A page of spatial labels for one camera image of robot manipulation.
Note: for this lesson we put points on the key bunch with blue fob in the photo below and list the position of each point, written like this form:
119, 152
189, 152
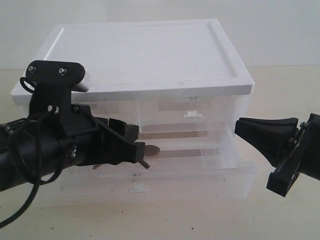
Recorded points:
143, 163

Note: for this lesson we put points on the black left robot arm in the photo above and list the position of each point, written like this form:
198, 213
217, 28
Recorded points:
43, 145

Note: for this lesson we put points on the white translucent drawer cabinet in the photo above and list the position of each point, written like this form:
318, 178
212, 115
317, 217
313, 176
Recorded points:
131, 62

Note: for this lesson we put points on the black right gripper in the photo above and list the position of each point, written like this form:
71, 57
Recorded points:
271, 137

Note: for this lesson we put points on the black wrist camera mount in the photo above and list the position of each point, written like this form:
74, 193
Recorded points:
54, 83

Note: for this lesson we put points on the round brown coin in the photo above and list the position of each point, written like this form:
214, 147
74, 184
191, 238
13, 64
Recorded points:
151, 150

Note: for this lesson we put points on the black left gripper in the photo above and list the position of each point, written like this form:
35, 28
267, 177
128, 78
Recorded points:
86, 140

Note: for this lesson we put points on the wide translucent drawer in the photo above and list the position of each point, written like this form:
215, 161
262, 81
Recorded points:
189, 165

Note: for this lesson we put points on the top right small drawer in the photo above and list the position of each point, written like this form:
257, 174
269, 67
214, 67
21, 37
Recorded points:
185, 114

